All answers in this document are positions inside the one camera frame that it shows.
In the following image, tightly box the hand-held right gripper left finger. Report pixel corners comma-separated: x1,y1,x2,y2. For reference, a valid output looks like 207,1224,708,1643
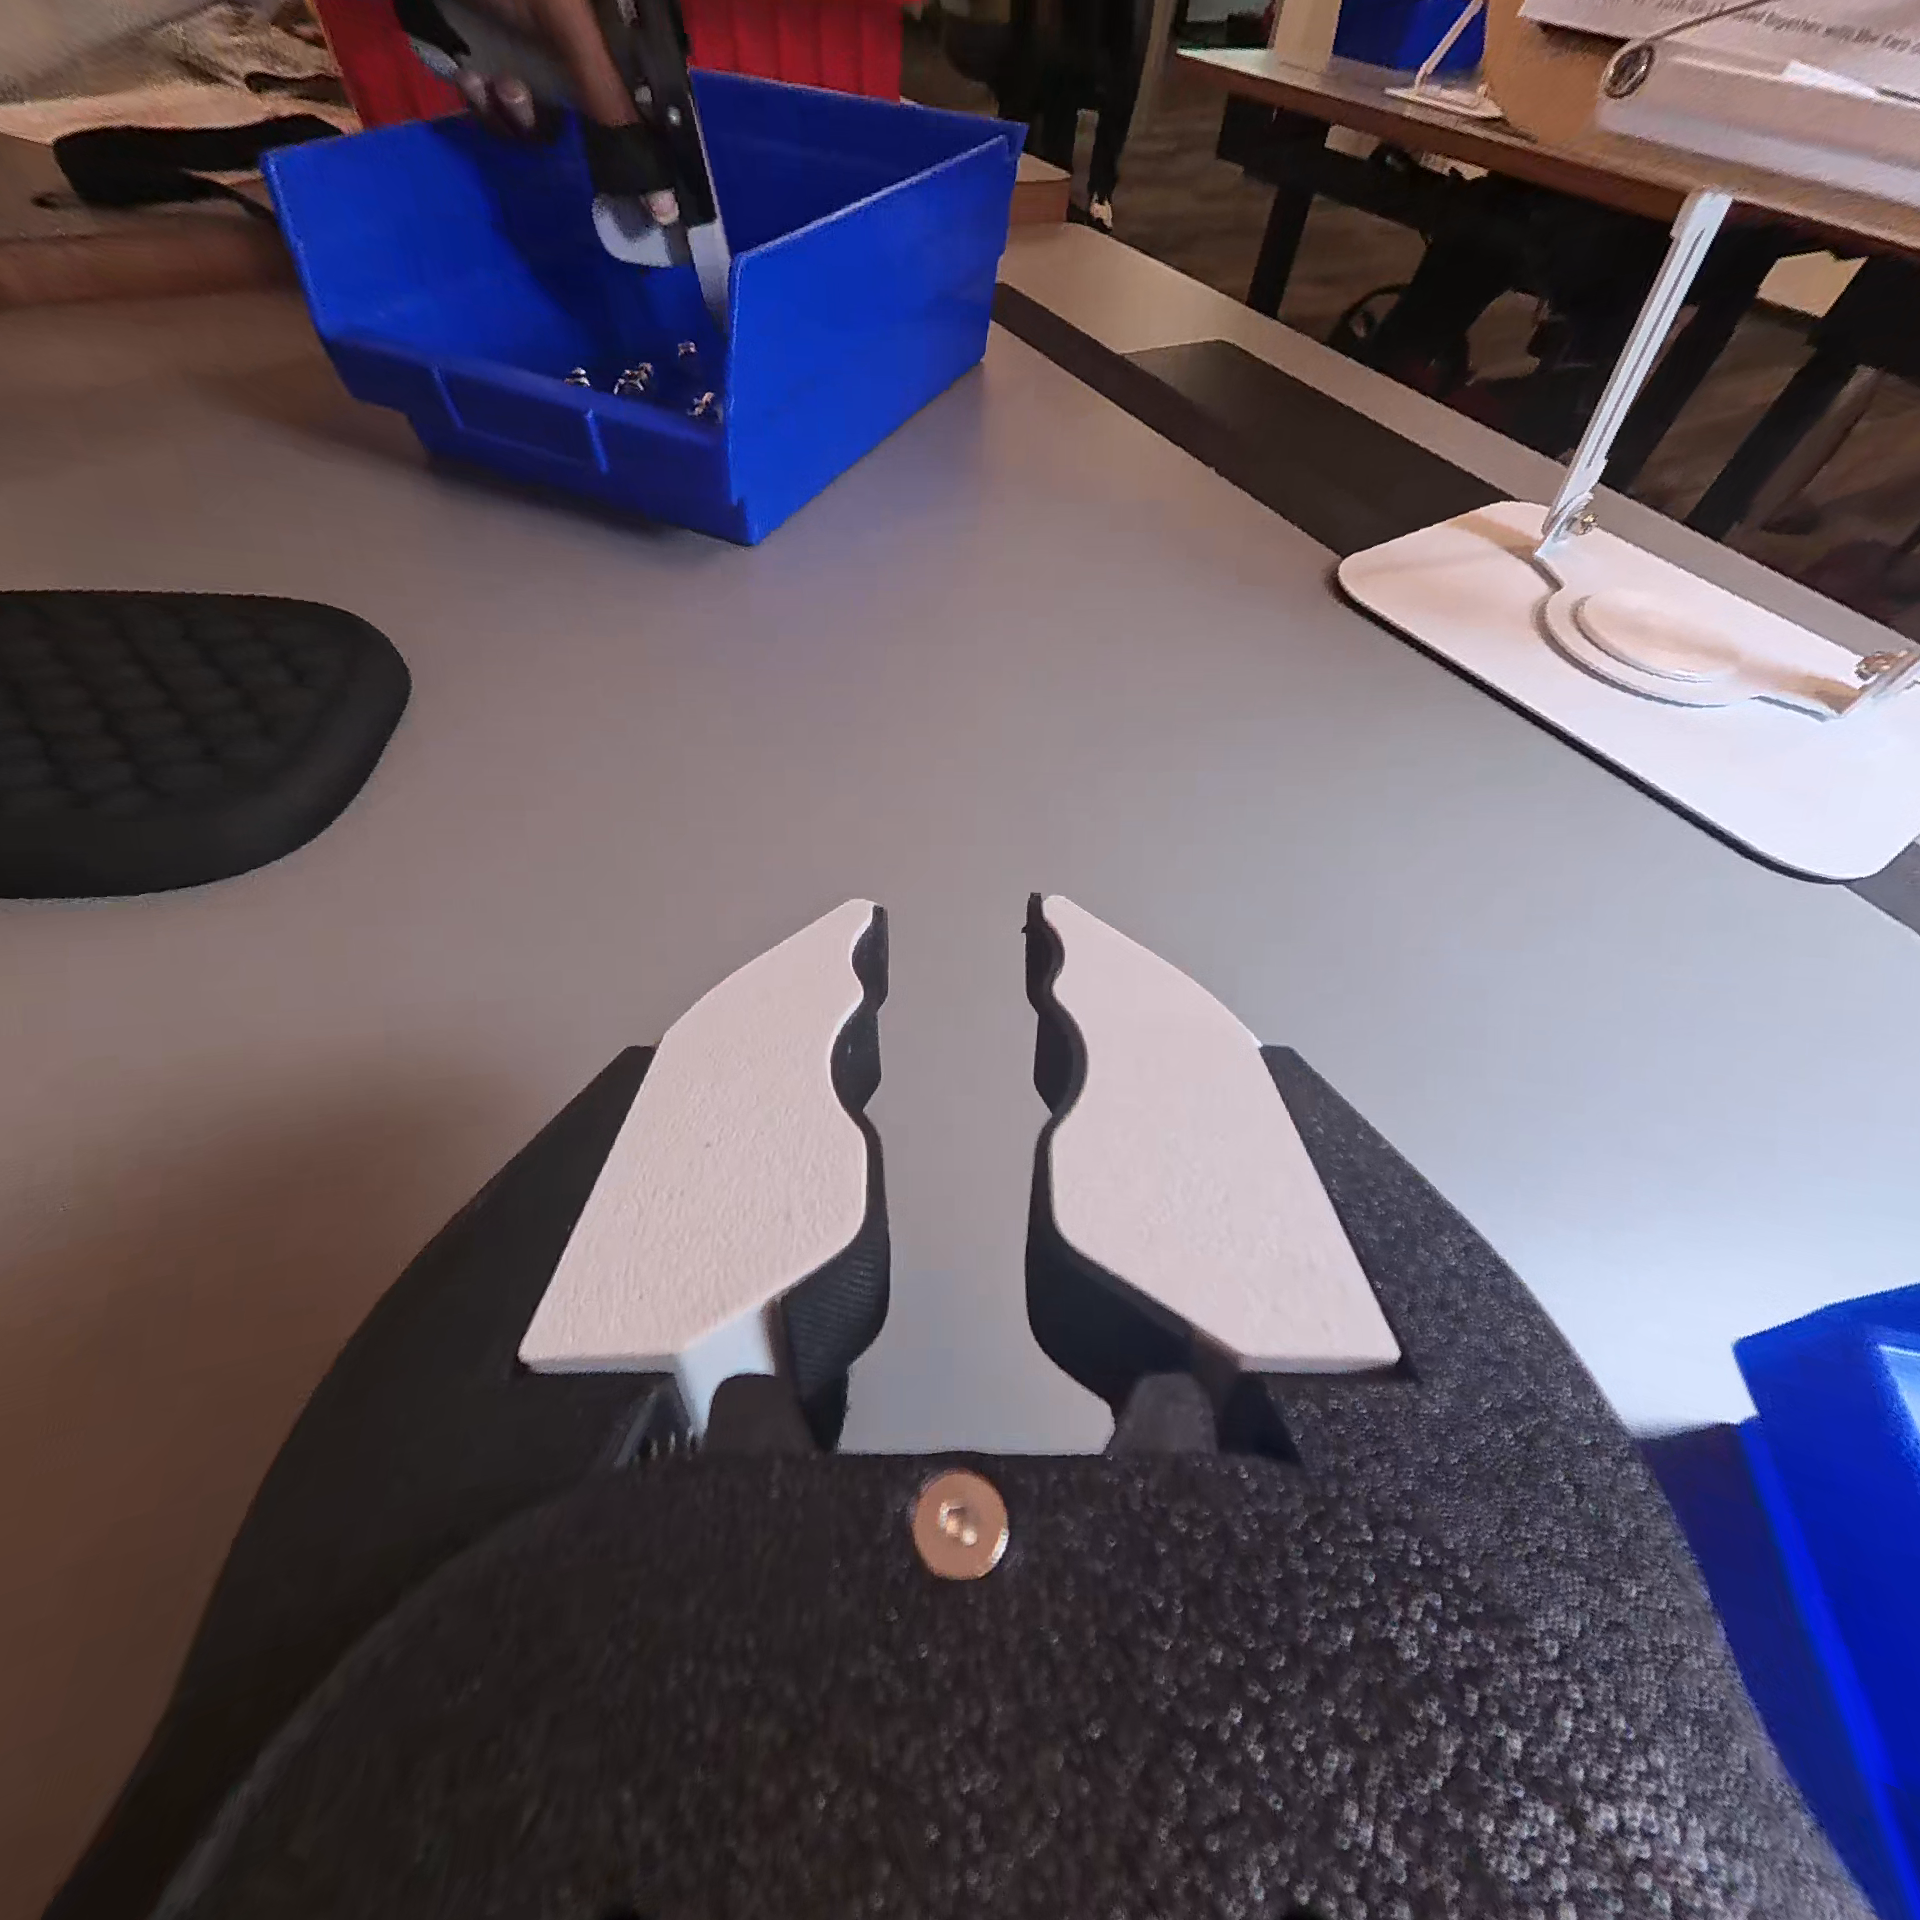
519,896,894,1435

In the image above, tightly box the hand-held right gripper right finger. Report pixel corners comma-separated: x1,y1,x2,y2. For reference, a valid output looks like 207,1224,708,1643
1025,891,1405,1406

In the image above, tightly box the blue plastic bin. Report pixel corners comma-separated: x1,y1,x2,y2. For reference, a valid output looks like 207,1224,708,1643
266,66,1029,549
1335,0,1493,78
1734,1285,1920,1920

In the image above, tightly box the person's left hand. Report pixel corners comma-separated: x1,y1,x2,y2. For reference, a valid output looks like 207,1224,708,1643
451,0,649,140

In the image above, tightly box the red plastic bin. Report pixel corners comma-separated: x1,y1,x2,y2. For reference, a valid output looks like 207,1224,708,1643
316,0,907,116

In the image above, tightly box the white crumpled plastic bag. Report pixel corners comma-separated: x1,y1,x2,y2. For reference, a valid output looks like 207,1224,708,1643
121,0,347,108

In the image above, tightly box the light wooden board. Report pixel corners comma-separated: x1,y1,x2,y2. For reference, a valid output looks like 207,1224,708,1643
0,120,1071,308

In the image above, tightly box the white document stand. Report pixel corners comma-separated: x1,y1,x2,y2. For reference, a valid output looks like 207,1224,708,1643
1335,0,1920,886

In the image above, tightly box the wooden office desk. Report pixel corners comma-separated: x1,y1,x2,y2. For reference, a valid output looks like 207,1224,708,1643
1179,46,1920,542

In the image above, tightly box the black wrist rest pad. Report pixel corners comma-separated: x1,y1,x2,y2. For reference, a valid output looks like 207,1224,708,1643
0,592,414,903

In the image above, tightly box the printed instruction sheet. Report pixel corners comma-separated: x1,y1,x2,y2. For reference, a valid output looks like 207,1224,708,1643
1524,0,1920,120

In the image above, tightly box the black strap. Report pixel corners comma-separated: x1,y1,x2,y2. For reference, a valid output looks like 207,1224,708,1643
45,115,338,213

